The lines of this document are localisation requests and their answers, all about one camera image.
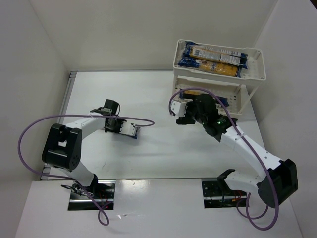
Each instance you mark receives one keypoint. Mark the white two-tier shelf cart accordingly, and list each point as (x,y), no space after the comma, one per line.
(238,91)

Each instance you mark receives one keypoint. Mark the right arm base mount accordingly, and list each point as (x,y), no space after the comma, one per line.
(214,197)

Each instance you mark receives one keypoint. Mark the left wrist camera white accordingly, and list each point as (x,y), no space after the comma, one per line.
(127,128)

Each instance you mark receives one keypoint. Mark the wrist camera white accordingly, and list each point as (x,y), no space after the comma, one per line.
(127,128)
(178,108)

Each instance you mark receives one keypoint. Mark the pasta bag clear label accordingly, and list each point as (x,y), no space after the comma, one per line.
(217,55)

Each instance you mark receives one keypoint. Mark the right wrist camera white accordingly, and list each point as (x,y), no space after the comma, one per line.
(178,108)

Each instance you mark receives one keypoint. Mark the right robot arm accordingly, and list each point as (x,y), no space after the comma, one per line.
(276,179)

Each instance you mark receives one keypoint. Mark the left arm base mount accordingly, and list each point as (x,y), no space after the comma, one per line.
(79,201)

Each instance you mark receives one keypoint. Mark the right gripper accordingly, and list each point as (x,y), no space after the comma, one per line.
(186,119)

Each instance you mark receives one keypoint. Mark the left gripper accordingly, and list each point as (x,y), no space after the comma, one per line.
(109,127)

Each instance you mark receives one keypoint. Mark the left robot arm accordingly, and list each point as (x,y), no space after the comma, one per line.
(62,149)

